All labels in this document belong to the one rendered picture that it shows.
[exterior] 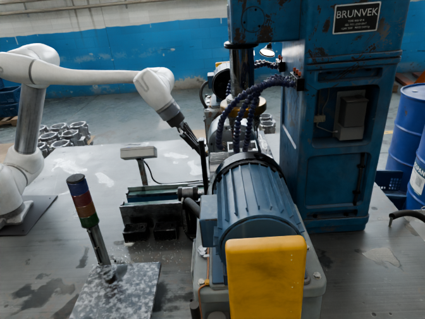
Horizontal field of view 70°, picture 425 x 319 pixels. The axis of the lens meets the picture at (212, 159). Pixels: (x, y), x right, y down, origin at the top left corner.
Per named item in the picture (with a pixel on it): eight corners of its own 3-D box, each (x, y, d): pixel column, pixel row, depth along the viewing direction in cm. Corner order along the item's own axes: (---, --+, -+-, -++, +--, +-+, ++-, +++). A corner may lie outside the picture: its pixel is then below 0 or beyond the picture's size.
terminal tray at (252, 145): (255, 154, 135) (255, 139, 132) (258, 166, 126) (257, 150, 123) (228, 156, 136) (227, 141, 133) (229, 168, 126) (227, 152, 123)
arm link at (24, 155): (-6, 184, 158) (19, 163, 177) (25, 195, 161) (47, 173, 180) (7, 40, 123) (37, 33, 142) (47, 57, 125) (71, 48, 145)
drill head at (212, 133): (251, 141, 185) (250, 101, 174) (259, 171, 153) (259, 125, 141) (210, 143, 186) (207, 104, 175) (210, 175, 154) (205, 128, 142)
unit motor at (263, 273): (279, 266, 95) (283, 143, 75) (308, 385, 66) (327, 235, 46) (197, 271, 96) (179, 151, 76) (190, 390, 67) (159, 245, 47)
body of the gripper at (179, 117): (178, 114, 123) (192, 131, 127) (180, 107, 130) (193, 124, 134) (164, 123, 125) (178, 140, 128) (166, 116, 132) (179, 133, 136)
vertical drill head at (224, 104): (262, 126, 133) (262, 1, 111) (269, 143, 117) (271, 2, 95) (221, 129, 134) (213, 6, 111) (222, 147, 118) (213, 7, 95)
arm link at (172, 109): (174, 95, 128) (182, 106, 131) (157, 107, 131) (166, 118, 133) (171, 101, 120) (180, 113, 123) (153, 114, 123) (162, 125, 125)
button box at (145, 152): (157, 157, 156) (157, 147, 156) (154, 156, 148) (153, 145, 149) (124, 160, 156) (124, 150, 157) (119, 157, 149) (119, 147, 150)
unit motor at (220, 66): (242, 121, 207) (240, 57, 188) (247, 141, 178) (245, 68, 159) (205, 124, 208) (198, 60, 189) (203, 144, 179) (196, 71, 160)
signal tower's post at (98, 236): (118, 260, 122) (91, 170, 103) (112, 276, 115) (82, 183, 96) (99, 261, 123) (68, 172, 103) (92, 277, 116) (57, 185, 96)
